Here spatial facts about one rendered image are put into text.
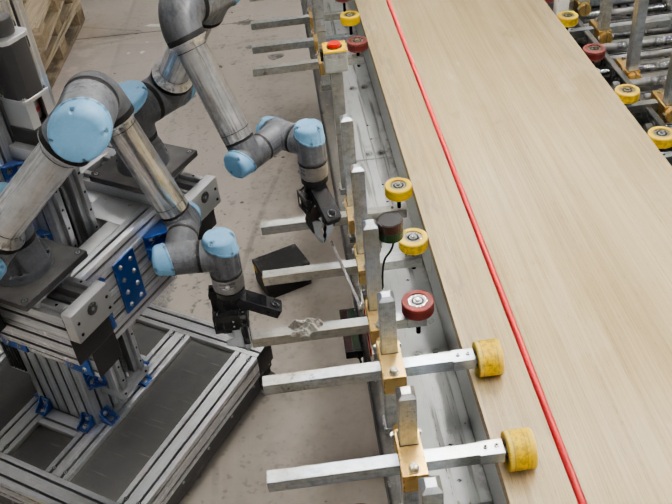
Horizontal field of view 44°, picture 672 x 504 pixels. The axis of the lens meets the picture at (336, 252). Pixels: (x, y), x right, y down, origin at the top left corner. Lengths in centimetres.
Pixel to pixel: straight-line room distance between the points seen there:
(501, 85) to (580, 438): 150
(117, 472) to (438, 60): 179
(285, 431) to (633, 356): 141
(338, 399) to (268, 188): 142
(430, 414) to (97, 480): 110
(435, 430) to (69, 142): 111
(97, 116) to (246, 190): 249
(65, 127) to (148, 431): 137
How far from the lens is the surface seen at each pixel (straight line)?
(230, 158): 207
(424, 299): 206
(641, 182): 251
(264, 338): 207
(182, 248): 190
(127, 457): 277
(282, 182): 414
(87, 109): 168
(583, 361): 194
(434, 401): 221
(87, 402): 279
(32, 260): 212
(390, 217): 194
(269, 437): 297
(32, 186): 181
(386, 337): 180
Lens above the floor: 229
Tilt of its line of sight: 39 degrees down
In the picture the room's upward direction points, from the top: 6 degrees counter-clockwise
